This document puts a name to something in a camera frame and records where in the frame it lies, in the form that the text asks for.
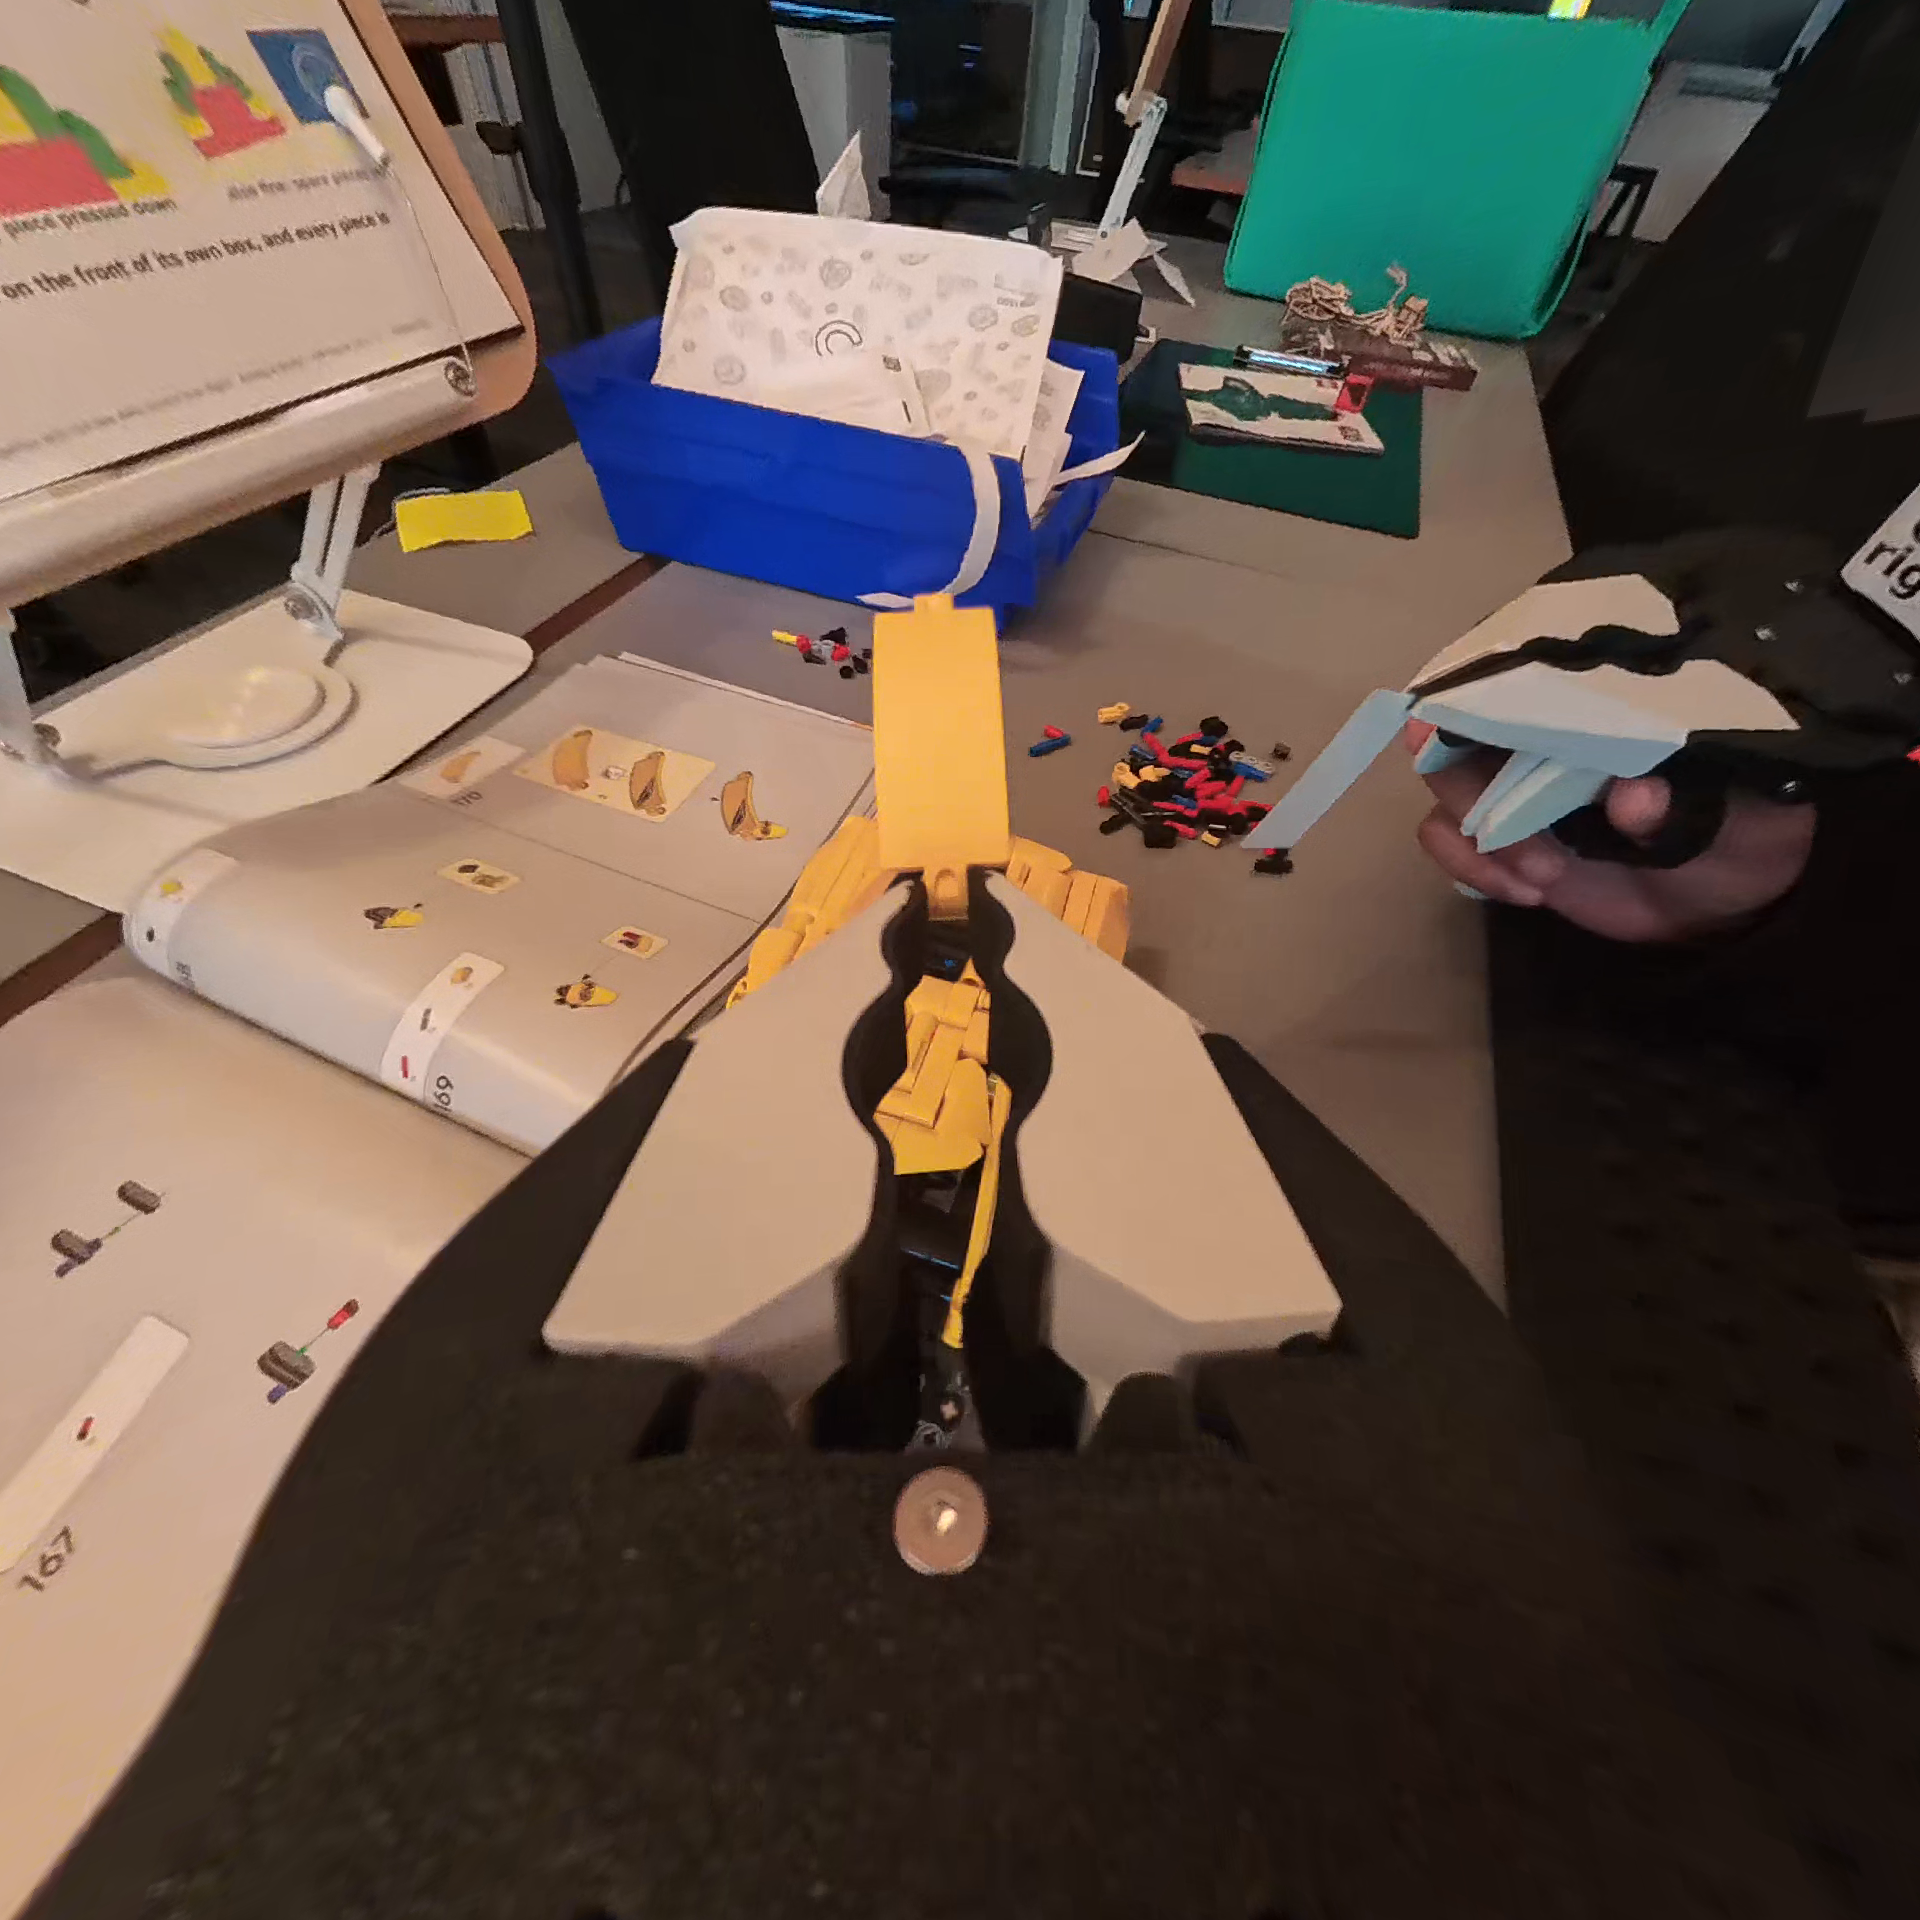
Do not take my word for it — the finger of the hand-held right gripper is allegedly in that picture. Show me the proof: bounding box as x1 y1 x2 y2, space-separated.
1407 575 1685 705
1401 658 1802 784

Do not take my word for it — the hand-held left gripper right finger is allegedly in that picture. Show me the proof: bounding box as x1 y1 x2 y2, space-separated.
968 874 1343 1453

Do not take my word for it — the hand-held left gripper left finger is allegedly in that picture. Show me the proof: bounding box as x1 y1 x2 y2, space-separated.
540 884 919 1453

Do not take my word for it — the yellow brick panel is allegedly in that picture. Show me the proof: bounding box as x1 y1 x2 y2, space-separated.
869 593 1010 924

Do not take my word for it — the person's right forearm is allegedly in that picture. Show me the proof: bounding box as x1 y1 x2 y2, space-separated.
1806 743 1920 1053

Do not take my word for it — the grey desk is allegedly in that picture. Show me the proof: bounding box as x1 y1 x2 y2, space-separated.
0 302 1577 1503

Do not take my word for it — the person's right hand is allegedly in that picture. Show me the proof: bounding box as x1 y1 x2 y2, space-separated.
1417 720 1823 947

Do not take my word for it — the yellow brick car model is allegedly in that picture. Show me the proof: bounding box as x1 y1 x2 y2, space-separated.
727 818 1133 1443

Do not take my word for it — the green cutting mat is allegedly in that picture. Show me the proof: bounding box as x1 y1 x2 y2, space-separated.
1116 338 1424 541

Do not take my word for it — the green white printed booklet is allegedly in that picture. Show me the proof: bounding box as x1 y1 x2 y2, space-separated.
1178 361 1384 456

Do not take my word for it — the twine bundle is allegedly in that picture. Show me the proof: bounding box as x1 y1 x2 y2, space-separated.
1278 269 1430 360

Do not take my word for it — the large pile of brick pins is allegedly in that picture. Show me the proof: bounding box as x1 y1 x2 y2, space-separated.
1031 703 1295 880

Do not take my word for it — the open instruction booklet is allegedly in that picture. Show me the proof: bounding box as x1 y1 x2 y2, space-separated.
0 653 879 1915

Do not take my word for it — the black box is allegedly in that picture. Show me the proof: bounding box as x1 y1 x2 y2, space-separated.
1056 275 1149 363

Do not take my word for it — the small crumpled printed paper bag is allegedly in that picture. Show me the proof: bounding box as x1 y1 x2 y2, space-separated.
1020 354 1149 520

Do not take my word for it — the thin wooden board stand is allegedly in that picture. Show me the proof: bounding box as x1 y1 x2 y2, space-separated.
1072 0 1203 309

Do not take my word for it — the blue storage bin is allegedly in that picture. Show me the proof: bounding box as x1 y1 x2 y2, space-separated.
547 315 1124 635

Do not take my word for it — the yellow paper note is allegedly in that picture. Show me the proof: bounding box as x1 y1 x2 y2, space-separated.
393 489 534 554

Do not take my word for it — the large printed white paper bag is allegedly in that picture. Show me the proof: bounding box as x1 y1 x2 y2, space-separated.
651 207 1068 600

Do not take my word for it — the poster board on white stand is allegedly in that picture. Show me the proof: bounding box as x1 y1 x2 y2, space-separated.
0 0 540 919

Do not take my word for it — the black fabric flag panel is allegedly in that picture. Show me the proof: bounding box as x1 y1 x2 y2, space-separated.
563 0 819 228

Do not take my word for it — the black light stand pole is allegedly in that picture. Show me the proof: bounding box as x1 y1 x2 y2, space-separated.
495 0 594 340

